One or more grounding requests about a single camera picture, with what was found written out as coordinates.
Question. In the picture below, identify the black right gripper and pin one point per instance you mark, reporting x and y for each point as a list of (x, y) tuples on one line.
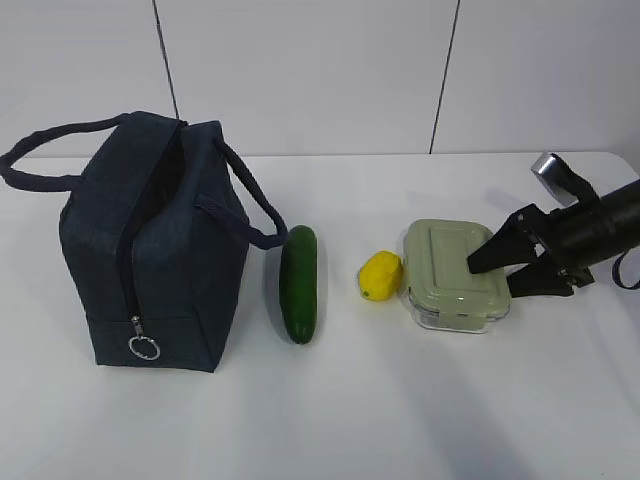
[(566, 235)]

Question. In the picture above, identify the green lidded glass food container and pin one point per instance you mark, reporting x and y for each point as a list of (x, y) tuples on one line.
[(441, 291)]

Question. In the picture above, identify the yellow lemon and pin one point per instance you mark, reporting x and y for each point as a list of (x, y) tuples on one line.
[(380, 277)]

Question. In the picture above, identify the green cucumber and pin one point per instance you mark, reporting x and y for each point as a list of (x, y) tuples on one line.
[(298, 284)]

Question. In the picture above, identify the navy blue fabric lunch bag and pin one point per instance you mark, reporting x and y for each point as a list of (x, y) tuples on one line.
[(155, 234)]

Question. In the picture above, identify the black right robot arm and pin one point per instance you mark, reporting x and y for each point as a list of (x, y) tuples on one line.
[(621, 211)]

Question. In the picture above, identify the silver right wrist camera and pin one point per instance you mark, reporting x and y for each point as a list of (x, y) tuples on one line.
[(562, 183)]

